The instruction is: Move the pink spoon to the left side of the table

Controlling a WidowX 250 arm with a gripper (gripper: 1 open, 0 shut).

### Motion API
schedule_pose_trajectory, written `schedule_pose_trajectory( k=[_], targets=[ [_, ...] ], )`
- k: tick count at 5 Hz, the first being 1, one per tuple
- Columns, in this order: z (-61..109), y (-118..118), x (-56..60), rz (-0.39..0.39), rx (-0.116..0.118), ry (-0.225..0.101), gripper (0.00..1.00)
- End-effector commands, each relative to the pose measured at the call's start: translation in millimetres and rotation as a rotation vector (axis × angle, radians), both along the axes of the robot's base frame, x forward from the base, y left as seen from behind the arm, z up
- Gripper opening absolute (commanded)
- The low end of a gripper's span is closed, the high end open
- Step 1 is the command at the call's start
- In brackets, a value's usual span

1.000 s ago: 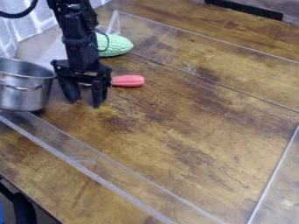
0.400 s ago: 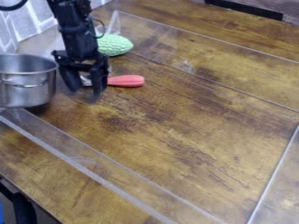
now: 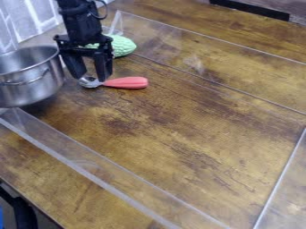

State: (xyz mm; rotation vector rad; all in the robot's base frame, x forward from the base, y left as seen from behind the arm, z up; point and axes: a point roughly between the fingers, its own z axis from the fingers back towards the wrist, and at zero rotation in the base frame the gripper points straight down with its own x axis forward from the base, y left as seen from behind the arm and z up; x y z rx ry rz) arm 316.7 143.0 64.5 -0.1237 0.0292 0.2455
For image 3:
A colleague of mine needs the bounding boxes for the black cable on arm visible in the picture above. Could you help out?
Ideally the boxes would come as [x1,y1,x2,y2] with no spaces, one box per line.
[88,0,110,21]

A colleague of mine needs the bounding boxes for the green bitter melon toy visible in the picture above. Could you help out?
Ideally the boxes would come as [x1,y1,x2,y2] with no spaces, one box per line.
[83,33,140,59]

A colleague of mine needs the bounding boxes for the stainless steel pot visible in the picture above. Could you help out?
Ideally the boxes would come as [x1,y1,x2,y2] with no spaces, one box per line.
[0,46,65,108]

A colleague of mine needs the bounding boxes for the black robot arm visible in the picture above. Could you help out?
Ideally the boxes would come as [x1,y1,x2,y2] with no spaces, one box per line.
[54,0,114,82]

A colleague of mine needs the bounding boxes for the black table leg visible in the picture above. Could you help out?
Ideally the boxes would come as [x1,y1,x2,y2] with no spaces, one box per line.
[0,186,39,229]

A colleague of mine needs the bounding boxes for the black bar at back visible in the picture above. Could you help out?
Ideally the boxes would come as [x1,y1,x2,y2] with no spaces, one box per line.
[210,0,291,21]

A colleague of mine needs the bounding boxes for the pink handled metal spoon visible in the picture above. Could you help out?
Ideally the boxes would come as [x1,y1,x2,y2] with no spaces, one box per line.
[79,77,149,89]

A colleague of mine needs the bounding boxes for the clear acrylic barrier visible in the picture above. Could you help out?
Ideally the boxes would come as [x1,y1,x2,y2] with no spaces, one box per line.
[0,11,306,229]

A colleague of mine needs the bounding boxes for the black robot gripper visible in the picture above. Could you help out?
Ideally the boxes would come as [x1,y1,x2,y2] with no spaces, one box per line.
[54,34,114,82]

